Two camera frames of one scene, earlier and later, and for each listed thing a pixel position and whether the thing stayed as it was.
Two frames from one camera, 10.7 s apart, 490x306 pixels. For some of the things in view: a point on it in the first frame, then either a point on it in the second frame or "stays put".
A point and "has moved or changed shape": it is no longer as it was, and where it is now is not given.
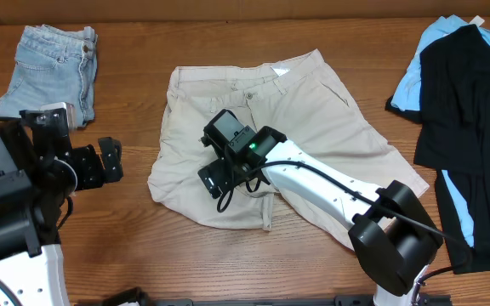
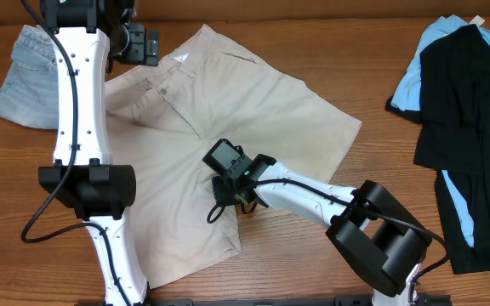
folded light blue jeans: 54,67 stays put
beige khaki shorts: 297,98 has moved or changed shape
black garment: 468,125 stays put
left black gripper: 86,166 to 144,48
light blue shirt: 407,95 stays put
